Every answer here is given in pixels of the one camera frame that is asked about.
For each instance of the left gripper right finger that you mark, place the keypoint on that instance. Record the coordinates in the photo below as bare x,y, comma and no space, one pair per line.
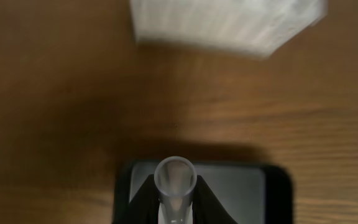
207,208

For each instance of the white test tube rack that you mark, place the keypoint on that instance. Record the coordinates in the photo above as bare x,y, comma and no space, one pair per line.
222,21

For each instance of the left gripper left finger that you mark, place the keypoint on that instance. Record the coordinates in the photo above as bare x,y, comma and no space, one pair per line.
145,205

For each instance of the clear test tube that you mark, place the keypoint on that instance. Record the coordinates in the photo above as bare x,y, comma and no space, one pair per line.
175,205

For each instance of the black tray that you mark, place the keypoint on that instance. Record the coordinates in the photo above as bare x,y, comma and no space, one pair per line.
235,193

